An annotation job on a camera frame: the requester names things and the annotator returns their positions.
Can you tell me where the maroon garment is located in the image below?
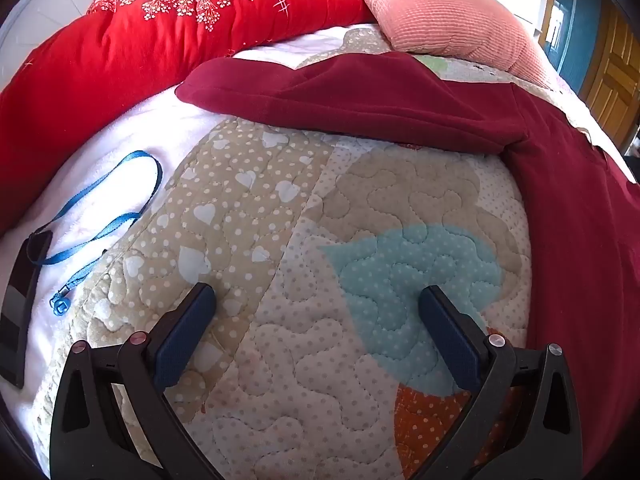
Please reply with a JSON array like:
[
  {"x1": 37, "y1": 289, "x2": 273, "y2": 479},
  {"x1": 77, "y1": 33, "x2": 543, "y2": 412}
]
[{"x1": 175, "y1": 51, "x2": 640, "y2": 480}]

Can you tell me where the white plush blanket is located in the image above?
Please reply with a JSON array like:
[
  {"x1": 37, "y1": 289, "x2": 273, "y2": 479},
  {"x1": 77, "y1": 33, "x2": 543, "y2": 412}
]
[{"x1": 0, "y1": 87, "x2": 231, "y2": 441}]

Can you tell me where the white wall switch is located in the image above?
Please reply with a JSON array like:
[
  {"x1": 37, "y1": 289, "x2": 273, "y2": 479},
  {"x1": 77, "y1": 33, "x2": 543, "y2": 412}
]
[{"x1": 547, "y1": 7, "x2": 566, "y2": 43}]

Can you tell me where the pink corduroy pillow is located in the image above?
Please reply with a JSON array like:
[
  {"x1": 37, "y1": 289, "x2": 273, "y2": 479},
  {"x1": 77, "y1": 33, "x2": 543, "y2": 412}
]
[{"x1": 345, "y1": 0, "x2": 561, "y2": 86}]

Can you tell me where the wooden panelled door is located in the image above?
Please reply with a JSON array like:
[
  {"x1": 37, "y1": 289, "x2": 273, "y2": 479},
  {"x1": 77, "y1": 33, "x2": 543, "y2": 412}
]
[{"x1": 580, "y1": 0, "x2": 640, "y2": 151}]

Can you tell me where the red floral duvet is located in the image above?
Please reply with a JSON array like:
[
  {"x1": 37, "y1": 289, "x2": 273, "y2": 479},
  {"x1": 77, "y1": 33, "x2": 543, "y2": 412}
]
[{"x1": 0, "y1": 0, "x2": 376, "y2": 233}]

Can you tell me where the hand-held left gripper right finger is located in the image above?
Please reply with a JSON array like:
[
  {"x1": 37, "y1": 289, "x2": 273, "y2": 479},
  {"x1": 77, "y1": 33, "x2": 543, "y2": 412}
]
[{"x1": 419, "y1": 285, "x2": 583, "y2": 480}]

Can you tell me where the blue lanyard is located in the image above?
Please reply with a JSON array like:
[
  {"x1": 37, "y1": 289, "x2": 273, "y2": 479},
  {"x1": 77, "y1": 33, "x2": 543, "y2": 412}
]
[{"x1": 30, "y1": 150, "x2": 163, "y2": 317}]

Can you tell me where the patchwork heart quilt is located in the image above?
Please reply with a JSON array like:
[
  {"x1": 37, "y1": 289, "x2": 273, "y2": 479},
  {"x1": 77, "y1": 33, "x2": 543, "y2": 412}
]
[{"x1": 30, "y1": 22, "x2": 626, "y2": 480}]

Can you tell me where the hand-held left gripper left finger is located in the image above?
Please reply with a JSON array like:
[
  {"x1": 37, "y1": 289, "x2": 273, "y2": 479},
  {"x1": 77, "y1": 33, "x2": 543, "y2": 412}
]
[{"x1": 49, "y1": 282, "x2": 226, "y2": 480}]

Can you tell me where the black phone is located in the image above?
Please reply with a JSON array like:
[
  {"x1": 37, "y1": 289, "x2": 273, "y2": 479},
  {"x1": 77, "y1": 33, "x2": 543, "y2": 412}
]
[{"x1": 0, "y1": 231, "x2": 53, "y2": 388}]

